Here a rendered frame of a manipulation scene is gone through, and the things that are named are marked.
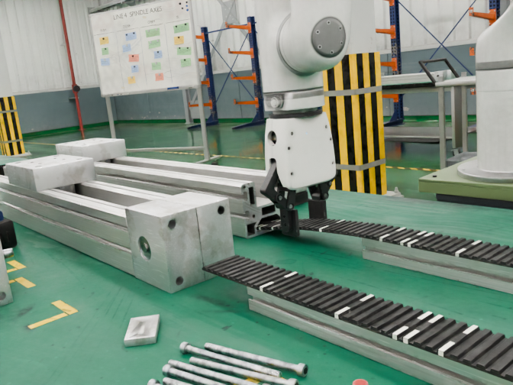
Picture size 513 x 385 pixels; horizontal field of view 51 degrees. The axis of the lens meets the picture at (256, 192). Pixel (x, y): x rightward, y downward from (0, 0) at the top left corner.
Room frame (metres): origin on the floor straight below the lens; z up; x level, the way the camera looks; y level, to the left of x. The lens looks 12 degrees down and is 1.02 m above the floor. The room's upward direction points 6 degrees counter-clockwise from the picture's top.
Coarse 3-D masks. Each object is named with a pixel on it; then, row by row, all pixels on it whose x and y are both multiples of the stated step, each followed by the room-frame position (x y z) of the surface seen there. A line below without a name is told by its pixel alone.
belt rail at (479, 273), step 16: (368, 240) 0.65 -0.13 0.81; (368, 256) 0.65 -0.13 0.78; (384, 256) 0.63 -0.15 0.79; (400, 256) 0.62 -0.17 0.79; (416, 256) 0.60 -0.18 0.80; (432, 256) 0.58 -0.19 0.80; (448, 256) 0.56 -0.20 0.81; (432, 272) 0.58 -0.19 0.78; (448, 272) 0.56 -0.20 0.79; (464, 272) 0.55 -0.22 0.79; (480, 272) 0.54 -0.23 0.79; (496, 272) 0.52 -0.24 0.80; (512, 272) 0.51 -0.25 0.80; (496, 288) 0.52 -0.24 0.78; (512, 288) 0.51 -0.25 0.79
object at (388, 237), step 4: (400, 228) 0.66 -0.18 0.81; (404, 228) 0.66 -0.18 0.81; (392, 232) 0.65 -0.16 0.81; (396, 232) 0.65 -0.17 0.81; (400, 232) 0.65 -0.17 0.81; (404, 232) 0.64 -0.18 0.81; (408, 232) 0.64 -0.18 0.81; (384, 236) 0.63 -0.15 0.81; (388, 236) 0.63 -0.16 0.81; (392, 236) 0.63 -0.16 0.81; (396, 236) 0.63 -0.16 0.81; (400, 236) 0.63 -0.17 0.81; (380, 240) 0.63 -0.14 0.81; (384, 240) 0.63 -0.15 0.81; (388, 240) 0.62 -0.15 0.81; (392, 240) 0.62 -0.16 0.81
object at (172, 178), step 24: (96, 168) 1.19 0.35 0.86; (120, 168) 1.11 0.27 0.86; (144, 168) 1.06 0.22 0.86; (168, 168) 1.09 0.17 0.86; (192, 168) 1.02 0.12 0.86; (216, 168) 0.97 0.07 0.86; (240, 168) 0.95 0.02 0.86; (168, 192) 0.96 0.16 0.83; (216, 192) 0.86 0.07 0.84; (240, 192) 0.80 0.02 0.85; (240, 216) 0.82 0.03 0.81; (264, 216) 0.82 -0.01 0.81
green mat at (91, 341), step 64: (64, 256) 0.80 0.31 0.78; (256, 256) 0.71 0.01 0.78; (320, 256) 0.68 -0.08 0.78; (0, 320) 0.58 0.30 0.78; (64, 320) 0.56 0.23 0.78; (128, 320) 0.54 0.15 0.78; (192, 320) 0.53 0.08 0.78; (256, 320) 0.51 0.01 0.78; (512, 320) 0.46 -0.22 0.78; (0, 384) 0.44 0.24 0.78; (64, 384) 0.42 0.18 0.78; (128, 384) 0.41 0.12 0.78; (192, 384) 0.40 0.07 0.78; (320, 384) 0.38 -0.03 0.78; (384, 384) 0.38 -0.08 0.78
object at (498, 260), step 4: (512, 248) 0.55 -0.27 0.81; (504, 252) 0.54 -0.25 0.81; (508, 252) 0.54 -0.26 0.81; (512, 252) 0.54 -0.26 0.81; (500, 256) 0.53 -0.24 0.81; (504, 256) 0.53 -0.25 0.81; (508, 256) 0.53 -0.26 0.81; (512, 256) 0.53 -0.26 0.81; (492, 260) 0.52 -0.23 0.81; (496, 260) 0.52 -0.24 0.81; (500, 260) 0.52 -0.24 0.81; (504, 260) 0.52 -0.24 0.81; (508, 260) 0.52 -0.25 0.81; (512, 260) 0.52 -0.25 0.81; (496, 264) 0.52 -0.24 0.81; (500, 264) 0.52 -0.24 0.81; (504, 264) 0.51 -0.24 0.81; (508, 264) 0.51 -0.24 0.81
